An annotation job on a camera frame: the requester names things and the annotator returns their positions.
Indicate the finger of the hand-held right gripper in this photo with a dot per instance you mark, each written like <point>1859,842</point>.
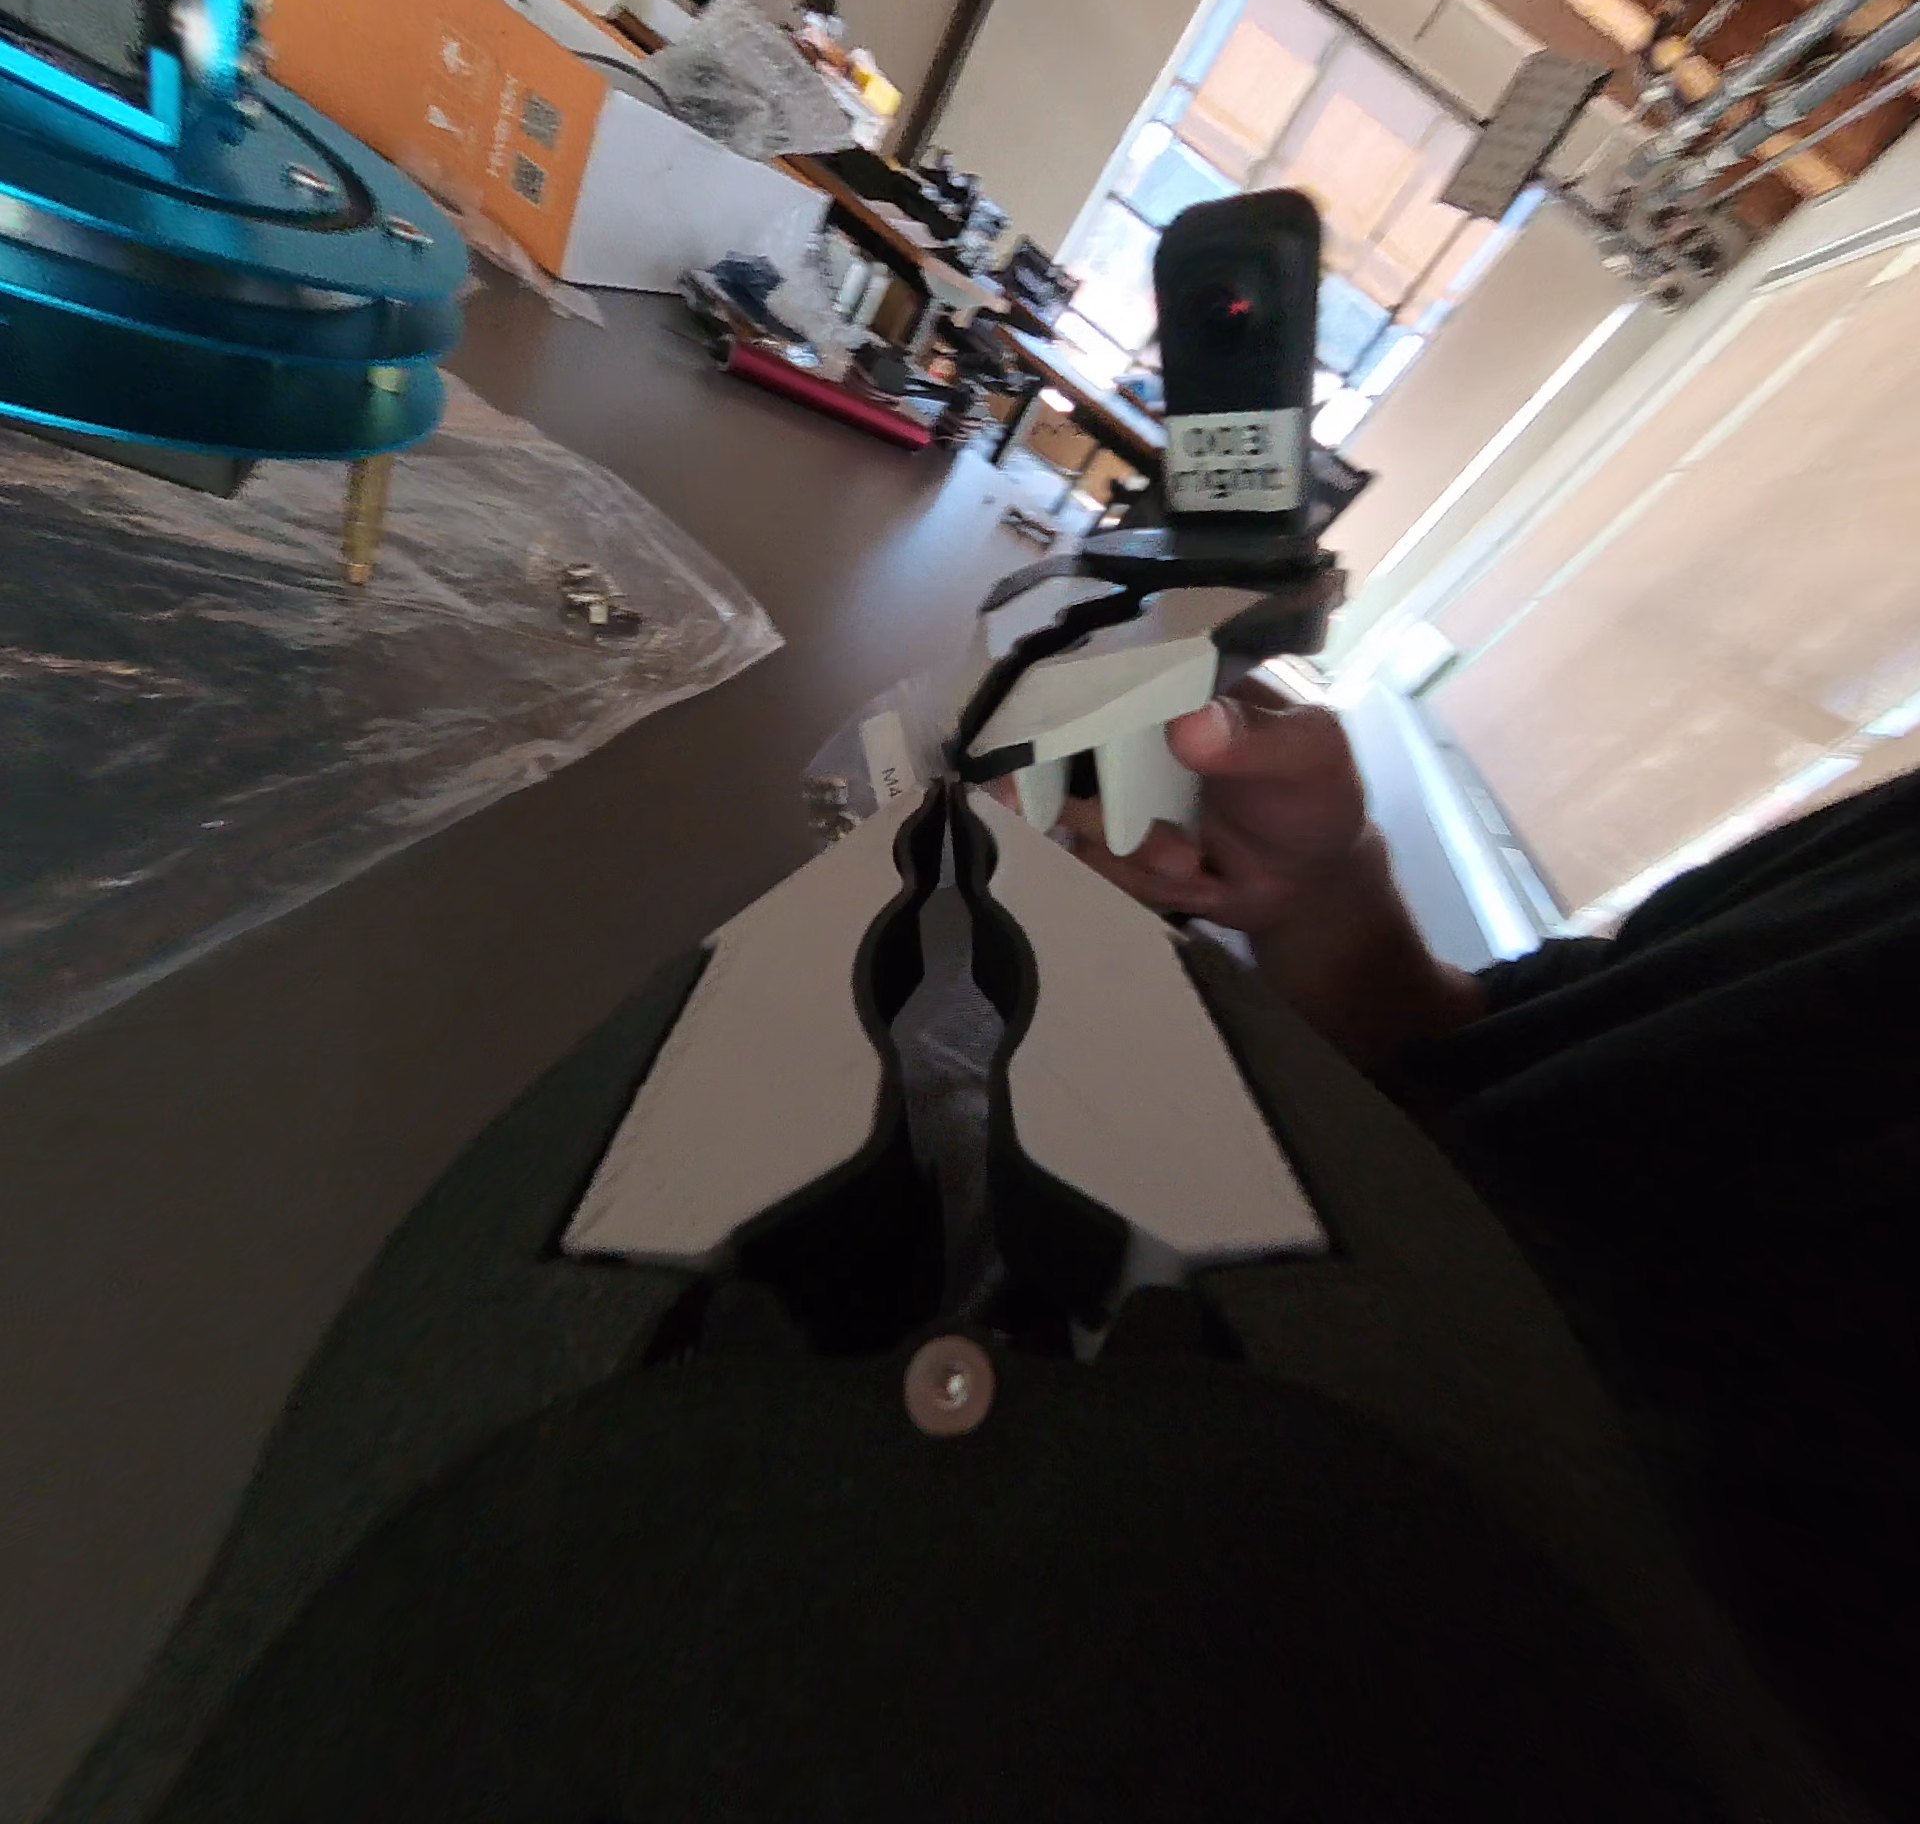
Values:
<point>1096,694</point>
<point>1154,616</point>

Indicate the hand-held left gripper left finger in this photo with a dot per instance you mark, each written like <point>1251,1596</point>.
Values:
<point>737,1089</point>

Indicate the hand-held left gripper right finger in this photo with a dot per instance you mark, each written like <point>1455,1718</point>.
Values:
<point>1154,1107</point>

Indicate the small clear screw bag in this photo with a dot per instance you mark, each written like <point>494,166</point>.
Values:
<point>884,753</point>

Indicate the blue toy robot arm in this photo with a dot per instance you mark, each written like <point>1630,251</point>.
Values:
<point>224,280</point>

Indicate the person's right forearm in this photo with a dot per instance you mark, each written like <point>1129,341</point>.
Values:
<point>1395,984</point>

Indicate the dark grey desk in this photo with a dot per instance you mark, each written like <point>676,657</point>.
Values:
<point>631,836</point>

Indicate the person's right hand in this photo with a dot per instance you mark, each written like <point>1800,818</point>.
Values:
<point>1292,804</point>

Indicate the large paned window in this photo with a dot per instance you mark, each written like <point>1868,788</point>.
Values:
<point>1275,130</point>

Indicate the hanging paper sign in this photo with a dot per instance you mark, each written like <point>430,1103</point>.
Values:
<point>1525,130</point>

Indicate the red cylinder roll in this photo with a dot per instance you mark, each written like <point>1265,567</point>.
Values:
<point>827,391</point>

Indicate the clear packet of dark parts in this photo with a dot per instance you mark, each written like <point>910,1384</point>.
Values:
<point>751,303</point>

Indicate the loose silver screws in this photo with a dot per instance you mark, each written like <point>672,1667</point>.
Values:
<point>596,599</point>

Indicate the insulated ceiling pipe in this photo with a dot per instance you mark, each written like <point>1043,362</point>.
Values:
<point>1757,161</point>
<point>1783,40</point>

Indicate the bubble wrap bundle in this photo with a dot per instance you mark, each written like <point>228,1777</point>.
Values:
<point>757,77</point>

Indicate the large clear plastic bag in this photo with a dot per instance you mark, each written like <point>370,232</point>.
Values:
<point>300,714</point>

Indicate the orange and white cardboard box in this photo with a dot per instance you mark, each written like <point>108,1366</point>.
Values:
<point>435,85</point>

